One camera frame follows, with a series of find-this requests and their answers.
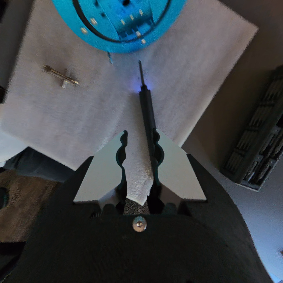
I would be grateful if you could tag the person's dark pants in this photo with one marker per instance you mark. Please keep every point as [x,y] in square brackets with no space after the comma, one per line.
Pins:
[33,163]

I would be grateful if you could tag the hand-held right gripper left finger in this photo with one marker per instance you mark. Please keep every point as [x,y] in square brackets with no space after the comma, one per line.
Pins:
[101,176]

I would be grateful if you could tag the blue metal wheel assembly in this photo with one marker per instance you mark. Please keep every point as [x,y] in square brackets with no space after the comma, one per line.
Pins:
[64,11]

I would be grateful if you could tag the white foam sheet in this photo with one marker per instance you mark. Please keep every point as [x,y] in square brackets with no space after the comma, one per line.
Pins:
[176,88]

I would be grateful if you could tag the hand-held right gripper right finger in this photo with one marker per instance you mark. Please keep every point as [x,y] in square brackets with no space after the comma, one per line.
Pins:
[179,176]

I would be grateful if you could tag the dark grey desk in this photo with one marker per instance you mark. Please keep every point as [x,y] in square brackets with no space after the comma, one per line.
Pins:
[221,110]

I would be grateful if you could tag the grey electric screwdriver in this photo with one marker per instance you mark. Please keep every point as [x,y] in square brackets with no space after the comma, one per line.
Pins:
[147,110]

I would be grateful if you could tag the metal cross wrench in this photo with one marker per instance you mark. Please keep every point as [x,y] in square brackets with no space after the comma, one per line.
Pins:
[64,77]

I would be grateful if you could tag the black screwdriver bit holder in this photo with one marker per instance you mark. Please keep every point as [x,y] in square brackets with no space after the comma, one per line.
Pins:
[254,143]

